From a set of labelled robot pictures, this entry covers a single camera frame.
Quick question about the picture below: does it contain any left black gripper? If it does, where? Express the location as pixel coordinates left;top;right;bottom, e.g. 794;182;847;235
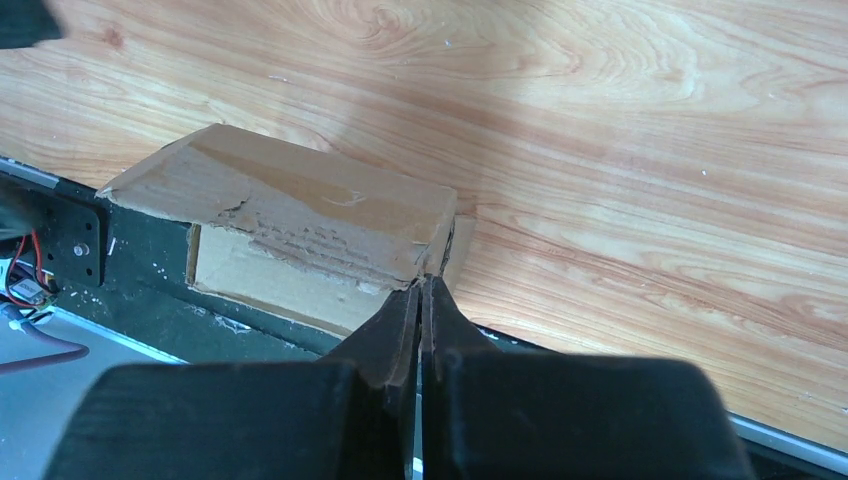
1;0;64;50

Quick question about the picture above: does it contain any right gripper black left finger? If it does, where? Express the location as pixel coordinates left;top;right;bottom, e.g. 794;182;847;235
320;285;421;479

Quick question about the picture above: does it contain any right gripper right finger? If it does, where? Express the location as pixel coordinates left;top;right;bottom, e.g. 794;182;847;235
421;275;504;479

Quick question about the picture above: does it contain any brown cardboard box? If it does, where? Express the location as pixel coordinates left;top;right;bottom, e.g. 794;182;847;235
99;124;476;337

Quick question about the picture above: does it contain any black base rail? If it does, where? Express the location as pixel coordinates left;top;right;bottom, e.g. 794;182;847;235
0;157;531;366

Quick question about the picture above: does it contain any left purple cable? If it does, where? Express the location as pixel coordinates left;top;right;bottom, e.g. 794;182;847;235
0;301;91;376

